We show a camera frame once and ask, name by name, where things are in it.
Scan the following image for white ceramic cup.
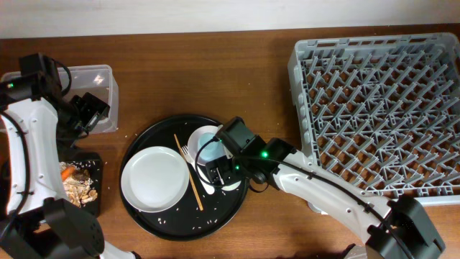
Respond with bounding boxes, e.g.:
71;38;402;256
221;181;241;191

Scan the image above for orange carrot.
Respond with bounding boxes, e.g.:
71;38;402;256
60;165;77;181

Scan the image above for rice and food scraps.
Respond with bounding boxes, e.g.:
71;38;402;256
60;162;98;207

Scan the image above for large white plate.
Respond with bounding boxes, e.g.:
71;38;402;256
120;146;189;213

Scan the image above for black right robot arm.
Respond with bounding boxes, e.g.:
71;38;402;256
198;117;446;258

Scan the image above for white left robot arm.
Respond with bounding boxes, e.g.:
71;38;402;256
1;53;138;258

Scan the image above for clear plastic waste bin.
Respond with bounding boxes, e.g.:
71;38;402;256
0;64;120;135

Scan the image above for black rectangular waste tray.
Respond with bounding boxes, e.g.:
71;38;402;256
61;153;104;217

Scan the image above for grey plastic dishwasher rack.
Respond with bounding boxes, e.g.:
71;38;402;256
287;32;459;206

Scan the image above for light blue cup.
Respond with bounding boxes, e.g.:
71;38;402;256
198;132;225;164

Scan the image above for white plastic fork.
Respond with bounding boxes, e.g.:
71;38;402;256
181;145;215;195

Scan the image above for small grey bowl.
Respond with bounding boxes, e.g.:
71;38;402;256
187;125;218;165

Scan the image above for wooden chopstick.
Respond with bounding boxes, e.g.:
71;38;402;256
173;133;203;212

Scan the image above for round black serving tray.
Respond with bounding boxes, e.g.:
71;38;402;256
121;114;249;241

